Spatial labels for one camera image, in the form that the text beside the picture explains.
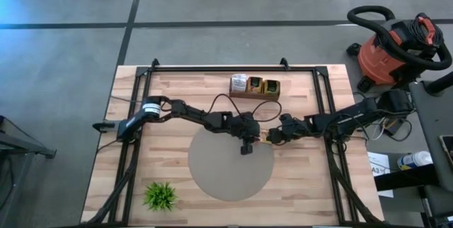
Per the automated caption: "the small green potted plant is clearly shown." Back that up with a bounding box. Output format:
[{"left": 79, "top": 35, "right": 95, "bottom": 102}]
[{"left": 142, "top": 181, "right": 178, "bottom": 212}]

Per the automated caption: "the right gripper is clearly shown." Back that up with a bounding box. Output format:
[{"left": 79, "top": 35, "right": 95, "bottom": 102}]
[{"left": 265, "top": 121, "right": 309, "bottom": 146}]

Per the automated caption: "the grey chair seat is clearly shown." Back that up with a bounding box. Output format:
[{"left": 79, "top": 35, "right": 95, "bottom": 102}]
[{"left": 419, "top": 184, "right": 453, "bottom": 228}]

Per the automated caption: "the black right camera cable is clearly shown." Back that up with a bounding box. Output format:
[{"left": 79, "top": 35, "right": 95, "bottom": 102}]
[{"left": 251, "top": 99, "right": 283, "bottom": 122}]

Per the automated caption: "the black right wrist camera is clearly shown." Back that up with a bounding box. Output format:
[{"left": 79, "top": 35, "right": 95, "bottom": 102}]
[{"left": 279, "top": 113, "right": 297, "bottom": 126}]

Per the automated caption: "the brown wooden tea box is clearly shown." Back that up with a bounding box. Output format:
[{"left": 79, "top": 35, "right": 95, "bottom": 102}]
[{"left": 229, "top": 74, "right": 281, "bottom": 102}]

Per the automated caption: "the black metal table frame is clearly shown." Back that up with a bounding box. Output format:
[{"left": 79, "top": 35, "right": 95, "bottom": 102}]
[{"left": 80, "top": 57, "right": 385, "bottom": 228}]

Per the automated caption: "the black camera cable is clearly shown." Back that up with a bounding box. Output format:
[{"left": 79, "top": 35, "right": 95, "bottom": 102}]
[
  {"left": 251, "top": 99, "right": 283, "bottom": 122},
  {"left": 207, "top": 93, "right": 245, "bottom": 118}
]

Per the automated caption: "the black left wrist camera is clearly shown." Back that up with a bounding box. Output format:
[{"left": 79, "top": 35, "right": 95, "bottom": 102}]
[{"left": 239, "top": 111, "right": 256, "bottom": 125}]

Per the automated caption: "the black left camera cable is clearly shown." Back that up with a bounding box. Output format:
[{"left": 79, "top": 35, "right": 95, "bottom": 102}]
[{"left": 207, "top": 93, "right": 245, "bottom": 118}]

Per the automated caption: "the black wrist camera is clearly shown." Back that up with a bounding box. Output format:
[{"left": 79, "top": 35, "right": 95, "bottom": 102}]
[
  {"left": 239, "top": 111, "right": 256, "bottom": 125},
  {"left": 279, "top": 113, "right": 297, "bottom": 126}
]

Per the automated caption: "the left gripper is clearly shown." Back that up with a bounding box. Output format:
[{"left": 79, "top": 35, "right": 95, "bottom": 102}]
[{"left": 226, "top": 113, "right": 265, "bottom": 156}]

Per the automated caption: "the black box on frame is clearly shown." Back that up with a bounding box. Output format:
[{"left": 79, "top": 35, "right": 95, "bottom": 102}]
[{"left": 92, "top": 121, "right": 116, "bottom": 132}]

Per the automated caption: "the round grey mat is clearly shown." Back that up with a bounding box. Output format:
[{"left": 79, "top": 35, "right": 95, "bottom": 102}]
[{"left": 187, "top": 127, "right": 275, "bottom": 203}]

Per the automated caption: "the black power adapter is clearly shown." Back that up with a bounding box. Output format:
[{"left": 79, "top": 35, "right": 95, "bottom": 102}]
[{"left": 383, "top": 113, "right": 408, "bottom": 137}]

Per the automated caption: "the grey desk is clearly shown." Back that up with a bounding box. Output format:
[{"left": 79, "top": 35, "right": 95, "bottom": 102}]
[{"left": 409, "top": 72, "right": 453, "bottom": 193}]

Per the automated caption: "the blue white spray can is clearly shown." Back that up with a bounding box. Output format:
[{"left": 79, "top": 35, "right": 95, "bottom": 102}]
[{"left": 396, "top": 150, "right": 434, "bottom": 171}]

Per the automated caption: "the white paper sheet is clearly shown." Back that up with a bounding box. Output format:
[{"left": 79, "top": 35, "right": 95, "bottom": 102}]
[{"left": 367, "top": 151, "right": 395, "bottom": 199}]

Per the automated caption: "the orange black shop vacuum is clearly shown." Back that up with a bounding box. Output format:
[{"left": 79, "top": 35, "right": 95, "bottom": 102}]
[{"left": 345, "top": 4, "right": 453, "bottom": 101}]

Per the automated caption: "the black shelf board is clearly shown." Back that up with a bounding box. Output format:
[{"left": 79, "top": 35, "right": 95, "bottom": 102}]
[{"left": 374, "top": 163, "right": 442, "bottom": 192}]

